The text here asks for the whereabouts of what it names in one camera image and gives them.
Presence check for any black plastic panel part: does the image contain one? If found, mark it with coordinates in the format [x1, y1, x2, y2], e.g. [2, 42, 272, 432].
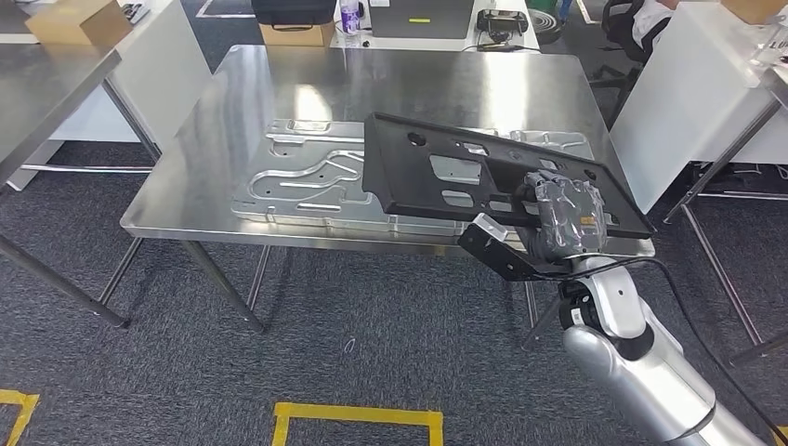
[361, 111, 655, 242]

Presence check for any stainless steel workbench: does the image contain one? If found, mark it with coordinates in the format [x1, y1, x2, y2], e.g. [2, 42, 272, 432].
[120, 44, 657, 352]

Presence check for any aluminium stamped plate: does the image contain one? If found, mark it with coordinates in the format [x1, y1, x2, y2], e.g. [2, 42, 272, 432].
[230, 118, 596, 238]
[747, 15, 788, 69]

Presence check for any white desk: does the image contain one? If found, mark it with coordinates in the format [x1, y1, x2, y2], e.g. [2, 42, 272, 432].
[329, 0, 543, 54]

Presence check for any grey laptop case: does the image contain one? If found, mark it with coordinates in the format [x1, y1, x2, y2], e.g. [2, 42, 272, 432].
[369, 0, 477, 40]

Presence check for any black power adapter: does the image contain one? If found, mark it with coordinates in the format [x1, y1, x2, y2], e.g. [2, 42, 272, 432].
[463, 37, 526, 54]

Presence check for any clear bottle purple label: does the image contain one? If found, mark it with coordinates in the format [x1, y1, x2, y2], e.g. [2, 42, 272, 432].
[339, 0, 362, 36]

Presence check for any brown cardboard box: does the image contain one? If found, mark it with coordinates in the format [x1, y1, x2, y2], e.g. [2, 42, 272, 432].
[259, 21, 336, 48]
[720, 0, 788, 26]
[24, 0, 134, 47]

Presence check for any black handheld controller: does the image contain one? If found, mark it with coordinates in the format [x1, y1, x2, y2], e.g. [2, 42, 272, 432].
[476, 8, 531, 36]

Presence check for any black carry bag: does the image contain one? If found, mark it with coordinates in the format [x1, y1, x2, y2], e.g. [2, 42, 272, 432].
[251, 0, 338, 27]

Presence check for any black office chair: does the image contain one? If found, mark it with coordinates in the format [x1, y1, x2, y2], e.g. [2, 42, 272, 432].
[589, 0, 663, 125]

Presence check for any white garment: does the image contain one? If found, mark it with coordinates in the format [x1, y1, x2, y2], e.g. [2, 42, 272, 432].
[630, 0, 678, 47]

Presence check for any small grey device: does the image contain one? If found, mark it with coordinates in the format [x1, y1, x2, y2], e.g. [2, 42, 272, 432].
[120, 3, 151, 26]

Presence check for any stainless steel table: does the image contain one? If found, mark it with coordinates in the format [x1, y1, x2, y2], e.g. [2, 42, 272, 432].
[0, 43, 134, 329]
[663, 61, 788, 367]

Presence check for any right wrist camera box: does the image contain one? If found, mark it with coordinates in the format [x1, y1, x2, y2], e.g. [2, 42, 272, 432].
[458, 213, 571, 283]

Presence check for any black coiled hose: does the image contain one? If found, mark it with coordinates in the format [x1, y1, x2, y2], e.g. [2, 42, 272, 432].
[526, 6, 562, 46]

